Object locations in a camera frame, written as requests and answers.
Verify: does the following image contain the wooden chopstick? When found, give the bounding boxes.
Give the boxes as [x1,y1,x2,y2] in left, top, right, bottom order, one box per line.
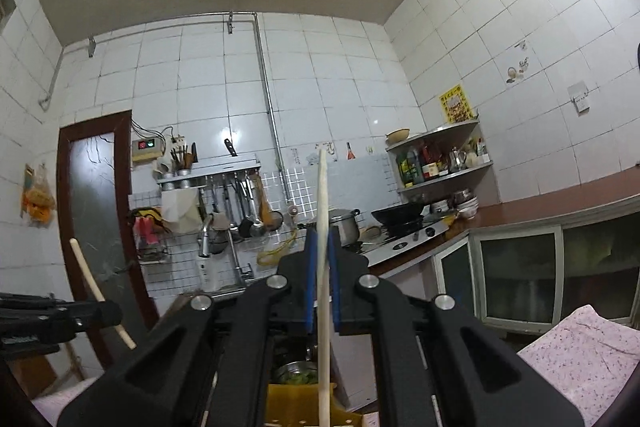
[317,148,331,427]
[70,237,137,350]

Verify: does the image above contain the steel kitchen sink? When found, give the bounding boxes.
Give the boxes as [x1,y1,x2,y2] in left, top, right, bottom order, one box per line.
[170,285,247,309]

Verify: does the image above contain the lower kitchen cabinets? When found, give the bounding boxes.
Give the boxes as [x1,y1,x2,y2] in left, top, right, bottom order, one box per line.
[432,199,639,335]

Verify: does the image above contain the steel cooking pot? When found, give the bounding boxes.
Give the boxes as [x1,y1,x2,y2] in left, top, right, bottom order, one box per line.
[329,209,360,246]

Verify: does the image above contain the wooden board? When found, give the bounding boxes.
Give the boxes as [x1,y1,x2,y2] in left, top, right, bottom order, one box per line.
[9,355,56,399]

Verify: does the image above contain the gas stove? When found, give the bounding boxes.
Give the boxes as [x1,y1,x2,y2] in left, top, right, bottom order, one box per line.
[360,220,449,267]

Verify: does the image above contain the steel faucet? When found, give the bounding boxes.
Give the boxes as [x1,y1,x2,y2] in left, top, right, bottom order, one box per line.
[198,211,255,286]

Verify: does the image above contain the black wok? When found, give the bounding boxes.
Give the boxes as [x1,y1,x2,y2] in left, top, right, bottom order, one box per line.
[371,202,425,230]

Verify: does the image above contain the white soap bottle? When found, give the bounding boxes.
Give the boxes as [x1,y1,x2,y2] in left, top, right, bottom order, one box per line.
[196,256,218,293]

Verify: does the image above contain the hanging orange plastic bag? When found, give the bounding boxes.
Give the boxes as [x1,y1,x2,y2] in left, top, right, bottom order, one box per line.
[21,162,56,227]

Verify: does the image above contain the stacked bowls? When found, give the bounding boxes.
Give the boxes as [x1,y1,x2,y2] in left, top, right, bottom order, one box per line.
[430,188,480,220]

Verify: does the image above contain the dark red framed glass door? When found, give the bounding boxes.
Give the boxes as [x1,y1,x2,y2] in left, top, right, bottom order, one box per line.
[55,110,160,343]

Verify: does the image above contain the yellow perforated utensil holder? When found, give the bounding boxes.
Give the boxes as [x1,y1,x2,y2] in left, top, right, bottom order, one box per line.
[264,384,363,427]

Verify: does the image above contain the corner shelf with bottles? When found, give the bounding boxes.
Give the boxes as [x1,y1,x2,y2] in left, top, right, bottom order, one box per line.
[386,119,494,196]

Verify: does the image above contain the floral pink tablecloth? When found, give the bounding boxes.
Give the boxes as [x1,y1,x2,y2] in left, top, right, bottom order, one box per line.
[32,305,639,426]

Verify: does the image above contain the wall utensil rack shelf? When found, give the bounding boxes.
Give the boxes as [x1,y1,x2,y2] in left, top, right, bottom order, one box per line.
[156,158,262,186]

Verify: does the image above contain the wall power box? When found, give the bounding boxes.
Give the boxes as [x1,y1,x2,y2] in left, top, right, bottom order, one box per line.
[131,138,165,164]

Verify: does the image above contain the yellow wall poster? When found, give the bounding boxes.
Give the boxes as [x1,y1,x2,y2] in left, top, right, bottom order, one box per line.
[439,83,475,124]

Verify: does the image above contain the vertical wall pipe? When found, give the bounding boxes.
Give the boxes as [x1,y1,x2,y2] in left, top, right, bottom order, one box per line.
[252,12,294,204]

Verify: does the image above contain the white wall switch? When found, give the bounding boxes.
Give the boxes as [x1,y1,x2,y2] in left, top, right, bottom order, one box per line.
[567,81,590,115]

